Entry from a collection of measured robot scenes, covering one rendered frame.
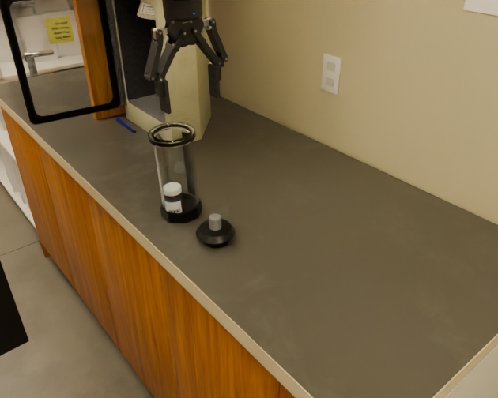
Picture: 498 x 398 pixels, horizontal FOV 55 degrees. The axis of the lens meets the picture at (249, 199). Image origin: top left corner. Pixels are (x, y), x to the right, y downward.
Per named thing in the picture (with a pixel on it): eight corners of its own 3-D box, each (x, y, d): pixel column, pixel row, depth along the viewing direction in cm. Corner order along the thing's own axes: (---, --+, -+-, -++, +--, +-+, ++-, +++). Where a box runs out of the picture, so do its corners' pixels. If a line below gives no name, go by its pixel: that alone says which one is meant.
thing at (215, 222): (220, 223, 118) (219, 200, 115) (243, 241, 112) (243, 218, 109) (188, 238, 113) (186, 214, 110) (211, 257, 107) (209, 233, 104)
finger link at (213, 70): (207, 64, 104) (210, 63, 104) (209, 95, 107) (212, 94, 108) (216, 67, 102) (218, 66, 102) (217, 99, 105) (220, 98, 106)
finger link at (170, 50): (189, 32, 93) (183, 28, 92) (164, 84, 95) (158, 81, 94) (178, 28, 96) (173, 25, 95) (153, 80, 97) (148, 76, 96)
